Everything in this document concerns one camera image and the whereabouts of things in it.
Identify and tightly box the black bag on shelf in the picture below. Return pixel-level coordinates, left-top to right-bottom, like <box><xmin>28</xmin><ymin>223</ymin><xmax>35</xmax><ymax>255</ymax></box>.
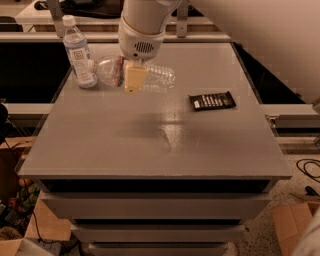
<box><xmin>34</xmin><ymin>0</ymin><xmax>125</xmax><ymax>20</ymax></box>

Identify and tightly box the black cable on floor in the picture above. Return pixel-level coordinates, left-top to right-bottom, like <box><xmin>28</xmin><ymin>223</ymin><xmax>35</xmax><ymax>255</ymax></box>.
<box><xmin>295</xmin><ymin>158</ymin><xmax>320</xmax><ymax>184</ymax></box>

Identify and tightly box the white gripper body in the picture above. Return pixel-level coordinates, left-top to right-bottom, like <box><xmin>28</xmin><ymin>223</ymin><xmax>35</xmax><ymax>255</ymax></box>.
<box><xmin>118</xmin><ymin>17</ymin><xmax>165</xmax><ymax>61</ymax></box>

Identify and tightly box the clear water bottle red label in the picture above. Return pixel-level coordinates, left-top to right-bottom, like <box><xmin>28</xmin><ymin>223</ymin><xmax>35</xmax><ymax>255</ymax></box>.
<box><xmin>88</xmin><ymin>55</ymin><xmax>176</xmax><ymax>93</ymax></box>

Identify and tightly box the grey drawer cabinet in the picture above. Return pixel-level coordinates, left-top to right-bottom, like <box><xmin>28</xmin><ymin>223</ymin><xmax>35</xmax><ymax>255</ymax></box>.
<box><xmin>20</xmin><ymin>43</ymin><xmax>291</xmax><ymax>256</ymax></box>

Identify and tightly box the cardboard box right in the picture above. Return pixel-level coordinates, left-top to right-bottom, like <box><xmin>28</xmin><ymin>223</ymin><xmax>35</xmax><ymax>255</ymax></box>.
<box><xmin>270</xmin><ymin>203</ymin><xmax>319</xmax><ymax>256</ymax></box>

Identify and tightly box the cardboard box with items left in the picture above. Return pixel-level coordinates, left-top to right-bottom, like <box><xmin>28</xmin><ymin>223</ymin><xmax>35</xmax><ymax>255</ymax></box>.
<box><xmin>0</xmin><ymin>136</ymin><xmax>71</xmax><ymax>256</ymax></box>

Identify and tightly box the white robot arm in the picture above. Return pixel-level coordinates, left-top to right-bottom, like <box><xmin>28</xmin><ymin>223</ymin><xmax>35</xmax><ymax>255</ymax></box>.
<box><xmin>118</xmin><ymin>0</ymin><xmax>320</xmax><ymax>103</ymax></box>

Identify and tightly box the water bottle white blue label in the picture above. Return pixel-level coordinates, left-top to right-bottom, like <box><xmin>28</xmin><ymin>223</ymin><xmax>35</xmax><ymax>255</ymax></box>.
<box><xmin>62</xmin><ymin>15</ymin><xmax>97</xmax><ymax>89</ymax></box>

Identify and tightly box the black snack bar wrapper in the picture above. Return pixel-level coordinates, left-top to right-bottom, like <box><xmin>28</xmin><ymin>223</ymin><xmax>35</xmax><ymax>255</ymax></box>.
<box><xmin>189</xmin><ymin>91</ymin><xmax>236</xmax><ymax>111</ymax></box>

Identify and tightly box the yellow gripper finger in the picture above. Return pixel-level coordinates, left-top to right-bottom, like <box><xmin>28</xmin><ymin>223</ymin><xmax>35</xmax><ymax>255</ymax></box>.
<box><xmin>124</xmin><ymin>60</ymin><xmax>148</xmax><ymax>93</ymax></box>

